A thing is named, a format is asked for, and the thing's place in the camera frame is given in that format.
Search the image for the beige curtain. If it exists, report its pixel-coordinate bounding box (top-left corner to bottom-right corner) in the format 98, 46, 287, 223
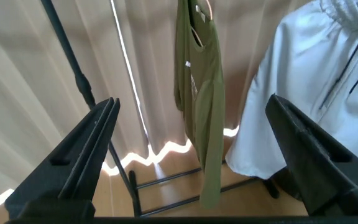
0, 0, 310, 203

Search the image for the black clothes rack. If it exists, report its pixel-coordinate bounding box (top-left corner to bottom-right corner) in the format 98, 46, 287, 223
40, 0, 281, 218

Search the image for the pink clothes hanger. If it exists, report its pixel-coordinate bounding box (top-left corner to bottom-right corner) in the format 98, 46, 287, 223
191, 0, 214, 48

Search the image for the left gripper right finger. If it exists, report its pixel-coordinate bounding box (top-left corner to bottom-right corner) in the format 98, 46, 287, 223
265, 93, 358, 217

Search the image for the green printed shirt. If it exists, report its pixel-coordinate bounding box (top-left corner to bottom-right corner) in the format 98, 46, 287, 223
174, 0, 226, 210

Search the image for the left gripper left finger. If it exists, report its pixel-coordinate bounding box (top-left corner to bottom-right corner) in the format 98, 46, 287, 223
4, 96, 121, 218

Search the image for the pale grey garment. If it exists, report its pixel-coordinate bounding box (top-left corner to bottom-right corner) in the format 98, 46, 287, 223
225, 0, 358, 180

